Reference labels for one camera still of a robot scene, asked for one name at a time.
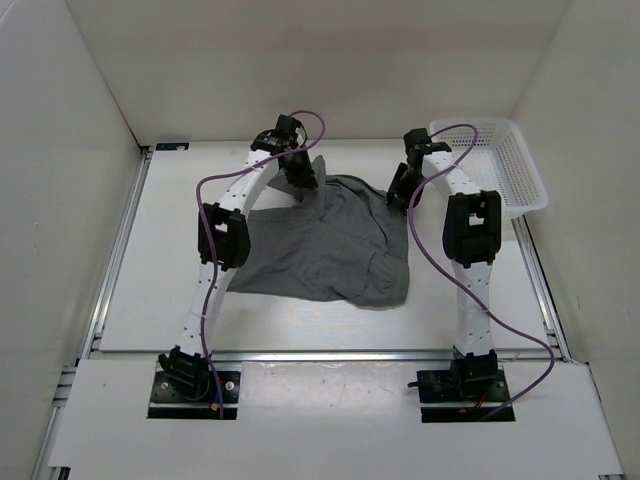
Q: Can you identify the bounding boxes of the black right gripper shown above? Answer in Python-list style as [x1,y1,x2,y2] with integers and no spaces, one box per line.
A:
[387,163,427,211]

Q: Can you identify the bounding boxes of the grey shorts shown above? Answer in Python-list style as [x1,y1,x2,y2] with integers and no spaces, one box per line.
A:
[229,156,410,308]

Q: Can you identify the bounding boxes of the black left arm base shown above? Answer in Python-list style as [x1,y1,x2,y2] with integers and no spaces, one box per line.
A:
[147,346,241,421]

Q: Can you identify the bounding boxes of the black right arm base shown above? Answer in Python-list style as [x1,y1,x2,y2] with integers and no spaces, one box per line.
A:
[407,359,515,424]

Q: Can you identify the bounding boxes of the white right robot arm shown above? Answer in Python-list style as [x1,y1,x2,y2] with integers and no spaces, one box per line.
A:
[387,128,502,401]

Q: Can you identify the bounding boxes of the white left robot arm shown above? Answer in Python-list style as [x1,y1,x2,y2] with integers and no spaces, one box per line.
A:
[159,116,317,406]

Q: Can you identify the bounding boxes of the white plastic basket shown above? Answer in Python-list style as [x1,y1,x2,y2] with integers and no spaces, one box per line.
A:
[429,117,548,219]

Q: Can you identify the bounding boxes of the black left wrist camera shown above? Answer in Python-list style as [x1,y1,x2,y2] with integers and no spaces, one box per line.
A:
[273,114,306,148]

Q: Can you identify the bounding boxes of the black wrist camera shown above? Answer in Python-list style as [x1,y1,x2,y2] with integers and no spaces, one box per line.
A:
[273,114,306,148]
[403,128,431,151]

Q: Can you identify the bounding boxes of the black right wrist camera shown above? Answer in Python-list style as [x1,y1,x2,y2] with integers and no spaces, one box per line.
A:
[403,128,431,151]

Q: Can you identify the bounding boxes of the aluminium table edge rail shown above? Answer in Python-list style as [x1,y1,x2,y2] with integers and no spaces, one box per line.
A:
[30,146,155,479]

